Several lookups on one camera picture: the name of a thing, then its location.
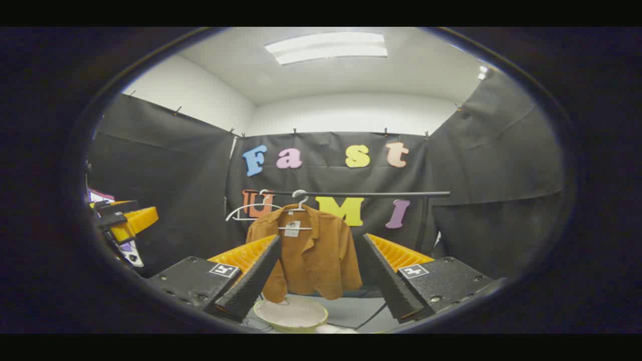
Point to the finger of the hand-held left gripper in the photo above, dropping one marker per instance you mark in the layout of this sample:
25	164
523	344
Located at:
118	206
135	220

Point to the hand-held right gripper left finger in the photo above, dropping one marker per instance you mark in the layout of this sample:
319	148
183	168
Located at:
251	281

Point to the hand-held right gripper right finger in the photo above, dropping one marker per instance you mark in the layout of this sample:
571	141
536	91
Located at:
393	283

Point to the white round laundry hamper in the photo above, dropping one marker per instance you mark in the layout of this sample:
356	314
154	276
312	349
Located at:
291	313

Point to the brown jacket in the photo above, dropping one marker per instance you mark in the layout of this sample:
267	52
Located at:
321	260

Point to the white plastic hanger with tape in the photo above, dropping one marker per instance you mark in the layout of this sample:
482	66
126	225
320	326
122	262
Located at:
305	228

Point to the black backdrop cloth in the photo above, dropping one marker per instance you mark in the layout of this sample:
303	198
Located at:
321	175

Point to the ceiling light panel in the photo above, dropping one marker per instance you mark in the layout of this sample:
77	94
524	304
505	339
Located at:
326	47

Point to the black clothes rail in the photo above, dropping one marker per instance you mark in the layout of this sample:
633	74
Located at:
381	193

